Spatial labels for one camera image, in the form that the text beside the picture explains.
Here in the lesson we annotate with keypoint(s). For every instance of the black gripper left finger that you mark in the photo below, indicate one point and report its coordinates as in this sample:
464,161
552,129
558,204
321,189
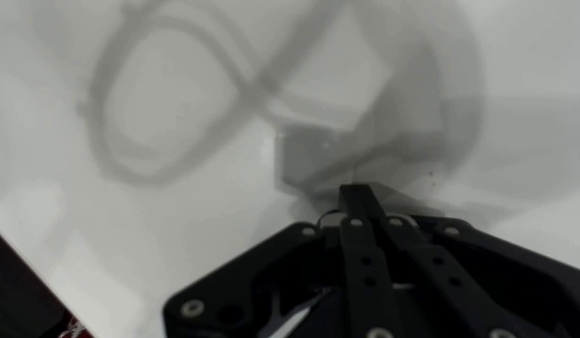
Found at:
451,285

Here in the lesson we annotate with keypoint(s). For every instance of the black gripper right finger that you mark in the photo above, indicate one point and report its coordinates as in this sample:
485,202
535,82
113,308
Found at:
372,308

